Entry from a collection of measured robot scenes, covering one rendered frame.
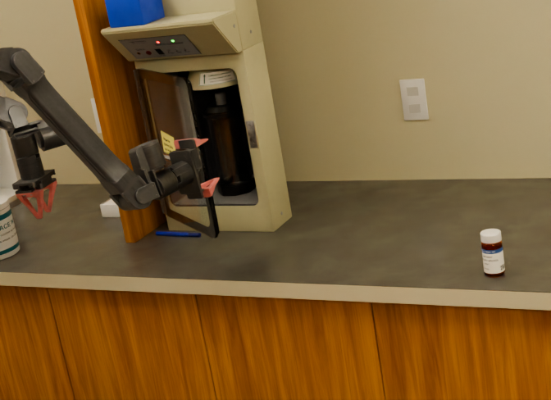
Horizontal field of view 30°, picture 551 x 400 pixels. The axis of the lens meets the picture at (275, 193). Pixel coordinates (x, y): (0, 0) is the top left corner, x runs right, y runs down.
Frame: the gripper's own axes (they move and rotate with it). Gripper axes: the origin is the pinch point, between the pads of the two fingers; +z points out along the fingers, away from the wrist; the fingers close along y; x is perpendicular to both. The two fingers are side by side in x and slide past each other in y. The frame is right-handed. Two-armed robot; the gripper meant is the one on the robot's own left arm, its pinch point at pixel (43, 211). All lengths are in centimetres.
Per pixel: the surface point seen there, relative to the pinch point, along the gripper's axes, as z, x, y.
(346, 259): 20, -72, 5
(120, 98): -19.7, -12.9, 28.3
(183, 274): 18.8, -33.2, -0.4
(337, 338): 35, -70, -6
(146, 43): -33.8, -27.7, 20.4
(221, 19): -37, -49, 18
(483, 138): 11, -99, 61
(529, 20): -19, -114, 58
